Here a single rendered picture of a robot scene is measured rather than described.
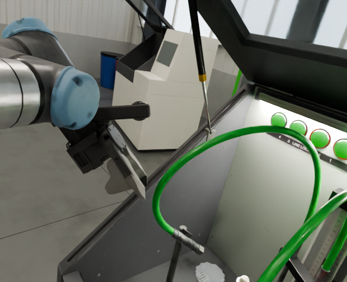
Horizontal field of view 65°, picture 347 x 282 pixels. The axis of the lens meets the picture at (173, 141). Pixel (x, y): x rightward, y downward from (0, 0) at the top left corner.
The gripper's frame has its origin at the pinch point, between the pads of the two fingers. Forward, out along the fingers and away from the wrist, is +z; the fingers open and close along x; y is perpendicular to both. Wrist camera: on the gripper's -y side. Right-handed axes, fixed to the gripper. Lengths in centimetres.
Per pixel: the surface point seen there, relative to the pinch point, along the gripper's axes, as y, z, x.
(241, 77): -108, 25, -293
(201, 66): -23.9, -13.1, -17.2
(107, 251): 22.9, 14.5, -17.4
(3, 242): 134, 14, -126
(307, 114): -39.7, 10.5, -15.0
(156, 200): -0.5, 3.2, 1.7
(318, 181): -30.5, 20.6, -3.8
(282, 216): -22.6, 34.8, -20.9
